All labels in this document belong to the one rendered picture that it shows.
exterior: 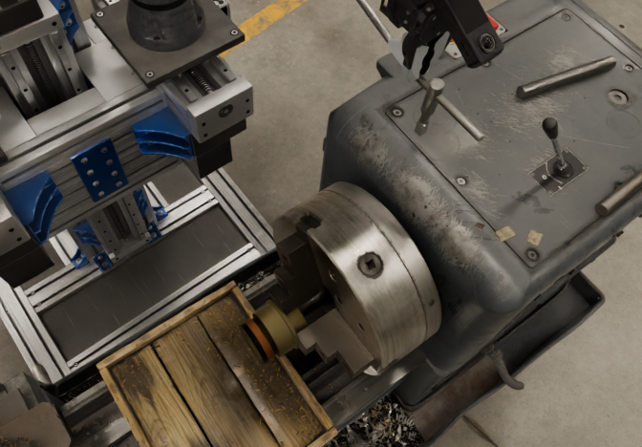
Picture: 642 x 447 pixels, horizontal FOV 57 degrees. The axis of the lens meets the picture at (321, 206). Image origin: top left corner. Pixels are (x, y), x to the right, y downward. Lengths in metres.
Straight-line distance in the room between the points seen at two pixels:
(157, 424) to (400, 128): 0.68
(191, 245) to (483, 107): 1.25
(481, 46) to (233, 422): 0.78
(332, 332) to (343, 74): 1.90
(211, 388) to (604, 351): 1.60
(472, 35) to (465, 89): 0.31
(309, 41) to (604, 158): 1.99
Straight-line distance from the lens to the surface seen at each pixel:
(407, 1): 0.79
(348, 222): 0.90
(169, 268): 2.00
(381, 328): 0.89
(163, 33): 1.19
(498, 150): 1.00
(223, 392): 1.17
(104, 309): 2.00
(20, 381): 1.22
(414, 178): 0.94
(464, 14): 0.77
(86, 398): 1.25
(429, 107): 0.89
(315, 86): 2.68
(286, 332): 0.95
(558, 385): 2.29
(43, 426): 1.08
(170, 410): 1.17
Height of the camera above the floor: 2.02
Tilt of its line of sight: 61 degrees down
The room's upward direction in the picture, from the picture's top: 8 degrees clockwise
